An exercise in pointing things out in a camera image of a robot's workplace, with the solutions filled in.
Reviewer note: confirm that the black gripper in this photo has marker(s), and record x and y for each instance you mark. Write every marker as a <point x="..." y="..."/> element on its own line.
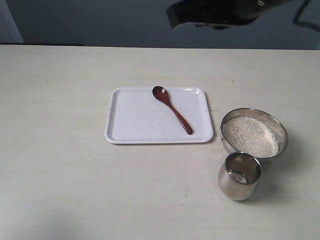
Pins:
<point x="217" y="14"/>

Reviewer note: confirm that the white rectangular plastic tray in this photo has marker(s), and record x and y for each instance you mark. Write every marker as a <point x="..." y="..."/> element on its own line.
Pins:
<point x="135" y="116"/>

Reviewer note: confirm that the white rice in bowl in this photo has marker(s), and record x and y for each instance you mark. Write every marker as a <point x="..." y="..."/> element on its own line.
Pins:
<point x="251" y="136"/>

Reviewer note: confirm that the stainless steel cup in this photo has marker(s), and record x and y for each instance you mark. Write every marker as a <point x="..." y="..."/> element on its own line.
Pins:
<point x="248" y="165"/>

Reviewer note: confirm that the steel bowl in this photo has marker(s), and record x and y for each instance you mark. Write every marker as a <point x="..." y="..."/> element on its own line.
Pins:
<point x="264" y="117"/>

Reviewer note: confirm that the brown wooden spoon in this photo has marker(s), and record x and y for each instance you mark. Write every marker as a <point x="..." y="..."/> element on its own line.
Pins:
<point x="162" y="95"/>

